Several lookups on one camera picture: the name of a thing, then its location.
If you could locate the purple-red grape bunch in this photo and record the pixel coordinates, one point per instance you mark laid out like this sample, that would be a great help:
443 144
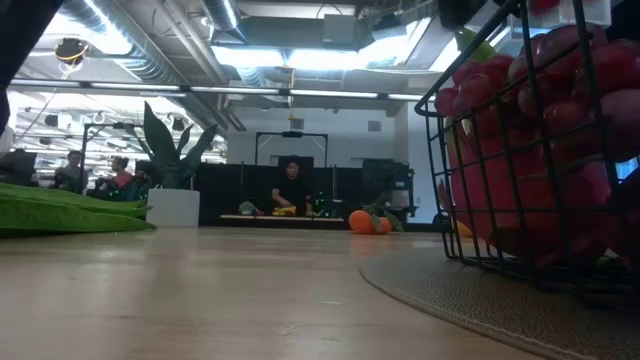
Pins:
562 117

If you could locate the pink dragon fruit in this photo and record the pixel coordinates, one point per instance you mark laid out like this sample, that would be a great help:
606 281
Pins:
525 192

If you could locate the orange tangerine cluster with leaves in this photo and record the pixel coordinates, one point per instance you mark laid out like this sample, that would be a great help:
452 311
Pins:
360 222

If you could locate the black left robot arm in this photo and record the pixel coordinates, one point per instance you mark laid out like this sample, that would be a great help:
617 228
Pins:
20 30

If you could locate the grey ceiling unit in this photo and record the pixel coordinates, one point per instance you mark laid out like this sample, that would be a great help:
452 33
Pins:
340 30

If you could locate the long ceiling light strip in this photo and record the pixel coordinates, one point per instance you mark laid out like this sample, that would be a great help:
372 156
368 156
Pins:
330 93

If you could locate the person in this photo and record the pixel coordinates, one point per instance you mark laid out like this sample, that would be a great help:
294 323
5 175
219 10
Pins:
72 172
120 177
292 192

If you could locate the background work table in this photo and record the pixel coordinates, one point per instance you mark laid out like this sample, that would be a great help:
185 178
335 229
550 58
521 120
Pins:
325 218

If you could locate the round grey placemat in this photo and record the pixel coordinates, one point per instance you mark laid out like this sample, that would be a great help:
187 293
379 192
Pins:
425 285

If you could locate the small background plant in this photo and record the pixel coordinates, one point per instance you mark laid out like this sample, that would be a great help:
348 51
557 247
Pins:
248 208

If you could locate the black room partition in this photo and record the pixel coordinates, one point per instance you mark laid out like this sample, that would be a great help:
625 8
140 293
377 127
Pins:
225 190

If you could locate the green plant in white pot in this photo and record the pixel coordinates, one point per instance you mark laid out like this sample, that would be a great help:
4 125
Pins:
174 207

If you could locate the round black ceiling device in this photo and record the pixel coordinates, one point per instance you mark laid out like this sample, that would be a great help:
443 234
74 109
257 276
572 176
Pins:
71 50

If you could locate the green leafy vegetable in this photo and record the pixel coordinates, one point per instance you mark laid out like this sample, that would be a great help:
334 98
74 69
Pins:
60 215

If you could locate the dark monitor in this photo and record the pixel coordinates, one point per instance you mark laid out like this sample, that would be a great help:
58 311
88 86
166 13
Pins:
17 167

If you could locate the grey wall vent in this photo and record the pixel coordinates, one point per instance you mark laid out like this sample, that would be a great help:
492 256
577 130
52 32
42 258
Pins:
296 123
374 125

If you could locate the black stand frame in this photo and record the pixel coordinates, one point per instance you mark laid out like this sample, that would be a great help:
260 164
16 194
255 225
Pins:
292 134

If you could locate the silver ventilation duct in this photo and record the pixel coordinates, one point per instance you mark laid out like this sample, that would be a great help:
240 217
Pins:
222 12

